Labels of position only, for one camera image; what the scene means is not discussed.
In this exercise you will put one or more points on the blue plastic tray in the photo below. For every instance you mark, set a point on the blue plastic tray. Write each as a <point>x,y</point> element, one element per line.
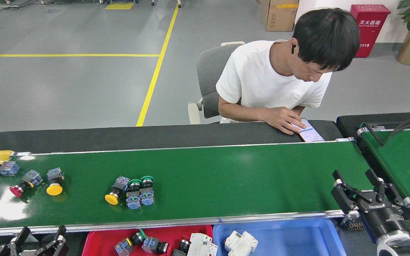
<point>290,238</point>

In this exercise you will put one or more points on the narrow green conveyor belt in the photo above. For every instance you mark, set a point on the narrow green conveyor belt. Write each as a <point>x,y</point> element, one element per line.
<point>404,163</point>

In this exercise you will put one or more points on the red plastic tray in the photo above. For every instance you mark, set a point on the red plastic tray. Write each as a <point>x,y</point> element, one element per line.
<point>98,245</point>

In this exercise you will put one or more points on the person's right hand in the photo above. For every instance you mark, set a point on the person's right hand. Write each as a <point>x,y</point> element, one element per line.
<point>283,119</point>

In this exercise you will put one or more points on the person's left forearm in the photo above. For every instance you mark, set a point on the person's left forearm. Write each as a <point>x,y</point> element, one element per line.
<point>299,110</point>

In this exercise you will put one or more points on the smartphone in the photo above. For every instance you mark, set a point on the smartphone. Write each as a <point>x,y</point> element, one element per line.
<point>313,134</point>

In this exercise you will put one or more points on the brown cardboard box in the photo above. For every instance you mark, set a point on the brown cardboard box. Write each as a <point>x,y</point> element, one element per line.
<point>279,16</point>

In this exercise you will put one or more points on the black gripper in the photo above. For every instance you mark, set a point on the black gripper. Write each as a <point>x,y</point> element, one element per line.
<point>386,220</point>

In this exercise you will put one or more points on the grey office chair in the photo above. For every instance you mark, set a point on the grey office chair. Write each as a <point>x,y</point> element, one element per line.
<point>208,71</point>

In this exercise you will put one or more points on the person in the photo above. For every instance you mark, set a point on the person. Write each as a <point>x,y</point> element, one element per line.
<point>255,78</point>

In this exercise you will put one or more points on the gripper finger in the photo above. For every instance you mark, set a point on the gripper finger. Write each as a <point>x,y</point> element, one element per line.
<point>25,233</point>
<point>62,231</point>

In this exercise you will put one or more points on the person's right forearm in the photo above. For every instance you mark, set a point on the person's right forearm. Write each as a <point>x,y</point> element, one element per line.
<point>240,113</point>

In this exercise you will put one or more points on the red fire extinguisher cabinet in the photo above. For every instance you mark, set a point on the red fire extinguisher cabinet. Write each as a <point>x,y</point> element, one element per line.
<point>372,21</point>

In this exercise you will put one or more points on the black earbud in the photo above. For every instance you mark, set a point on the black earbud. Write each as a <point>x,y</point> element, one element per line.
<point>293,49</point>

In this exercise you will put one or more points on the white circuit breaker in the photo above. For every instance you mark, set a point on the white circuit breaker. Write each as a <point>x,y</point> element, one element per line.
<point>244,243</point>
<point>199,245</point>

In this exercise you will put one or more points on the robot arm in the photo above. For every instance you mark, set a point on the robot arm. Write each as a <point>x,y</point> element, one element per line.
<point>386,240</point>

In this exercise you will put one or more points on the long green conveyor belt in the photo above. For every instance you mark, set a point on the long green conveyor belt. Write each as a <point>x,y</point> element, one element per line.
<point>226,177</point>

